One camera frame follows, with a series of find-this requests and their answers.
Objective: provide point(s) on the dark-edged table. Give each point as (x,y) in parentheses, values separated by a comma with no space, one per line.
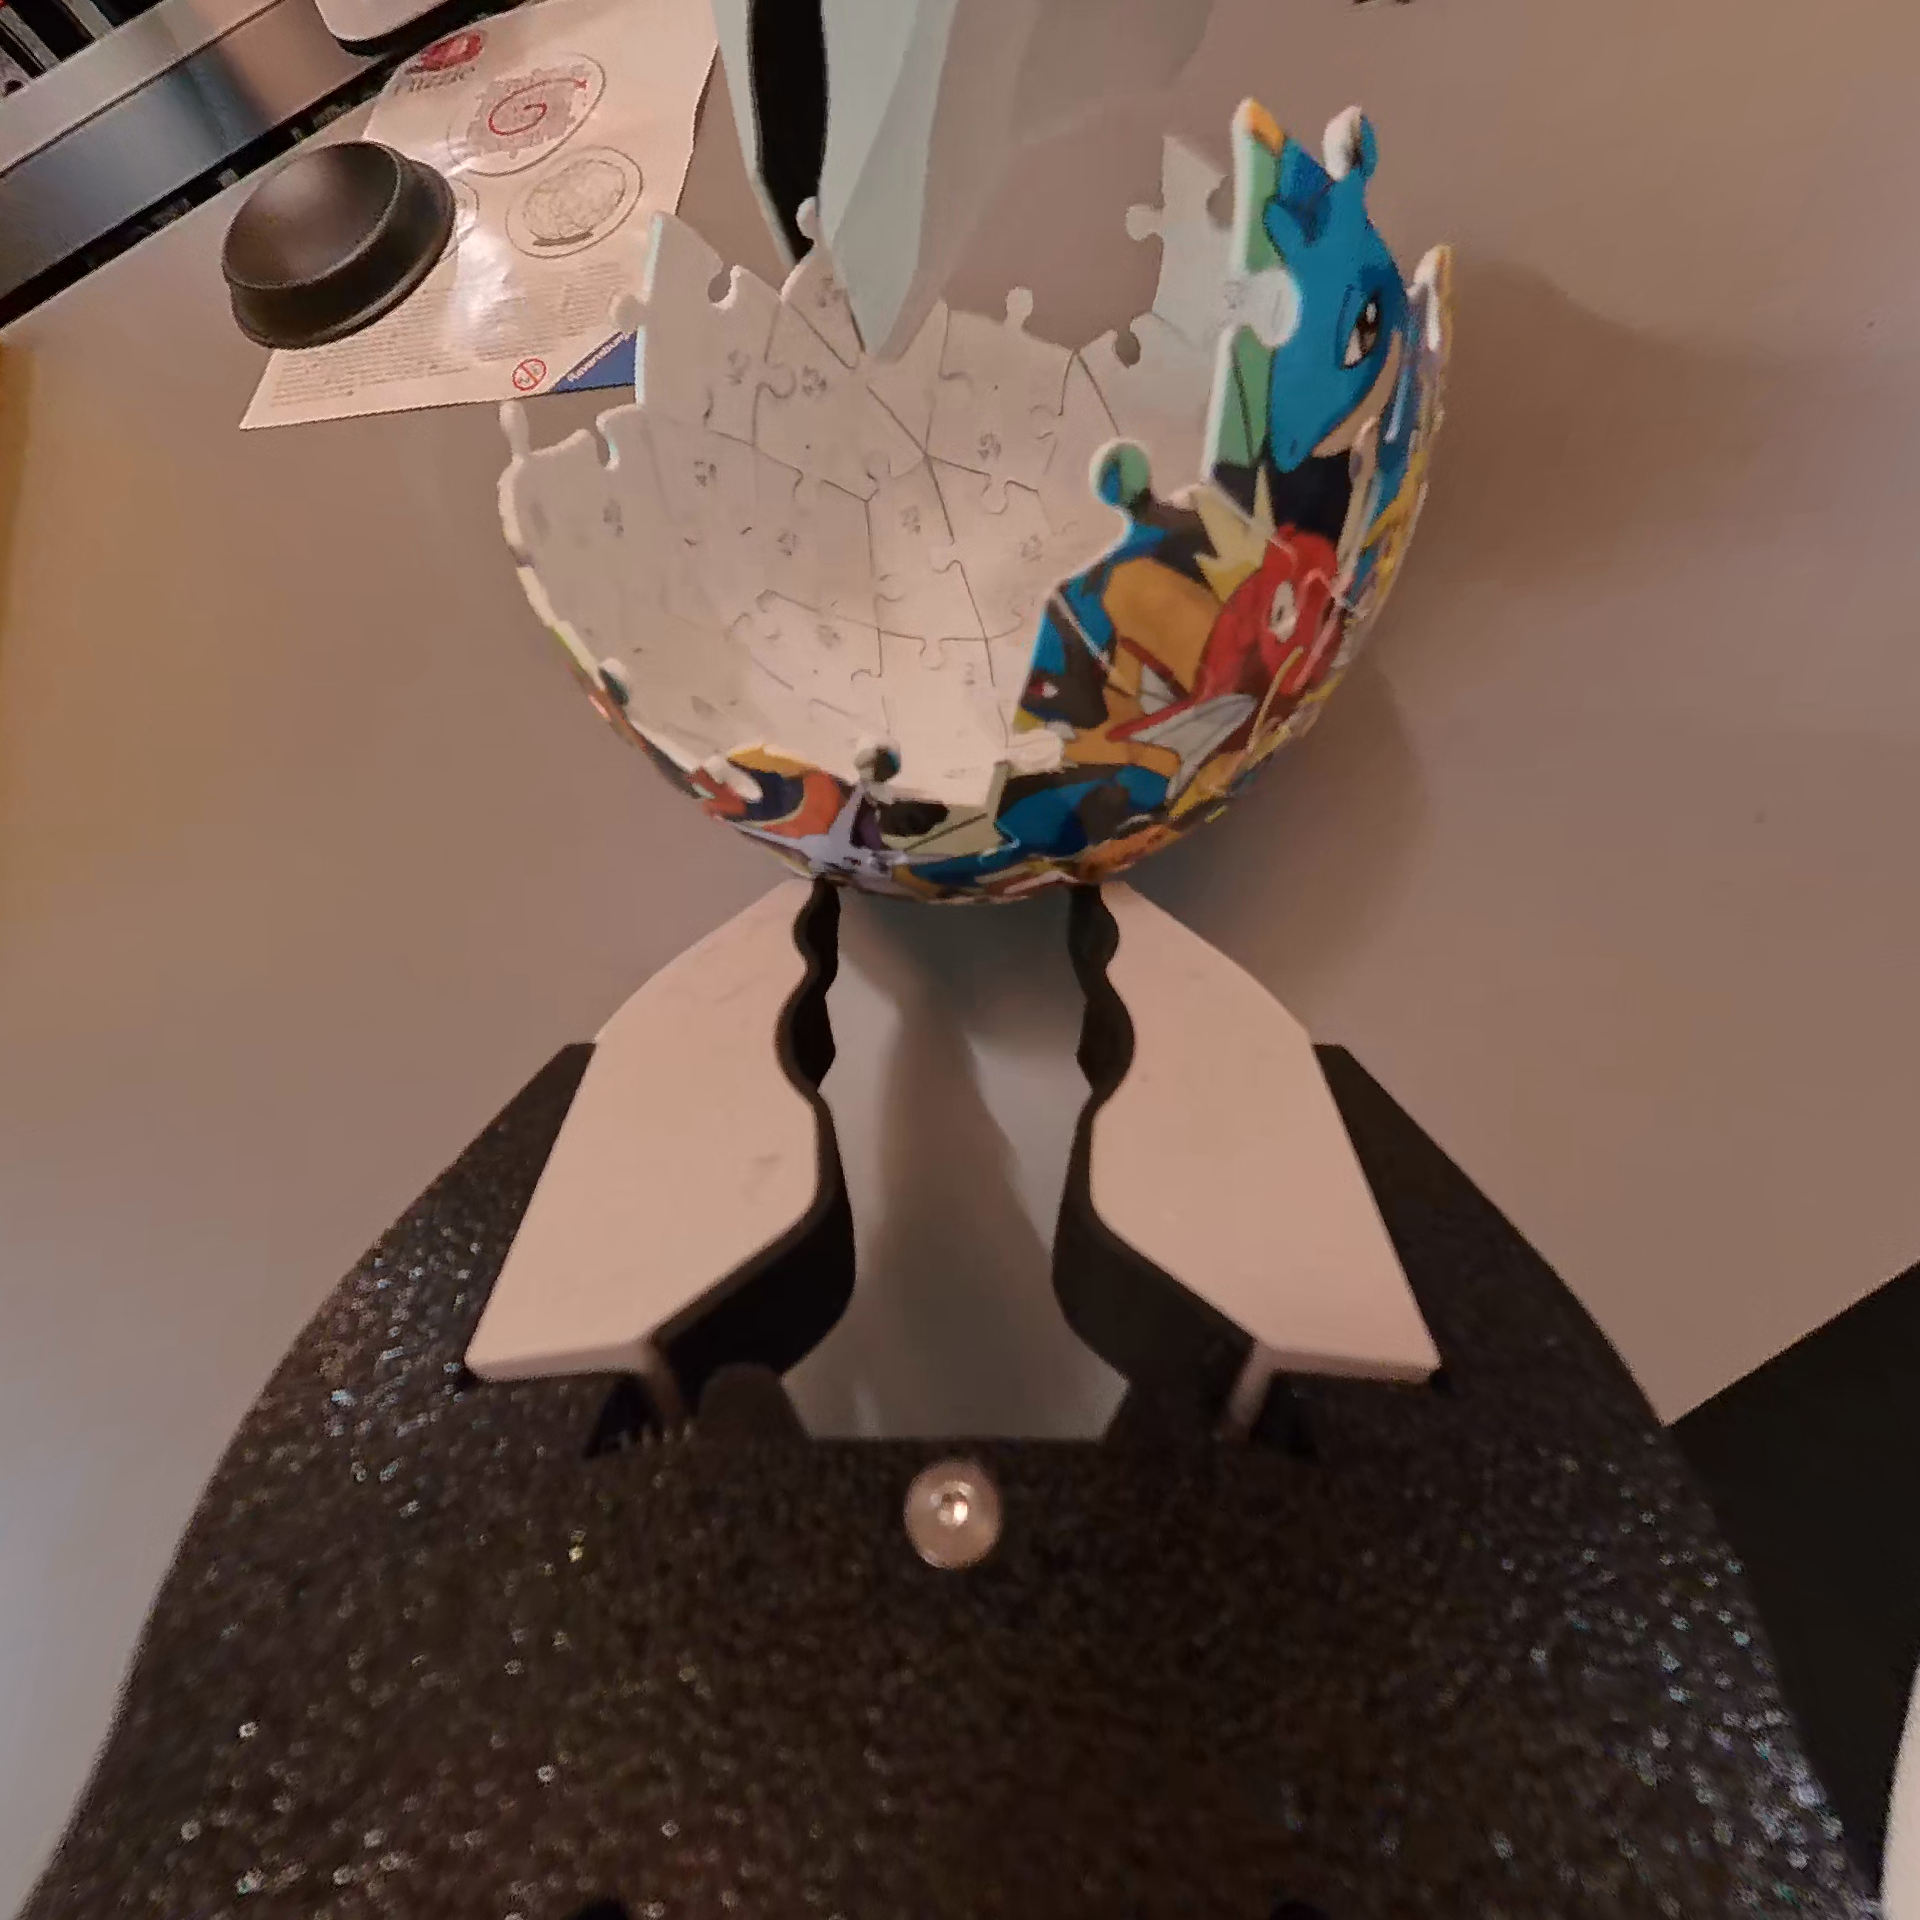
(135,105)

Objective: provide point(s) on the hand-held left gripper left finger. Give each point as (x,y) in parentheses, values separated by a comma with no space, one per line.
(660,1199)

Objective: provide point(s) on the folded paper instruction leaflet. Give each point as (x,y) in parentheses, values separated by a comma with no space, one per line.
(585,179)

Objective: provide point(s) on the black round ball stand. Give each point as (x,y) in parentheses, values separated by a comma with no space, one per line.
(340,241)

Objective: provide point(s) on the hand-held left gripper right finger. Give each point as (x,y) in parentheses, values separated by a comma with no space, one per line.
(1245,1199)

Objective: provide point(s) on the colourful half-built puzzle ball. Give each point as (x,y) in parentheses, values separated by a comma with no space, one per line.
(840,600)

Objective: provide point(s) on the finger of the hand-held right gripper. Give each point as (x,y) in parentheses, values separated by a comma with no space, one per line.
(789,120)
(960,134)

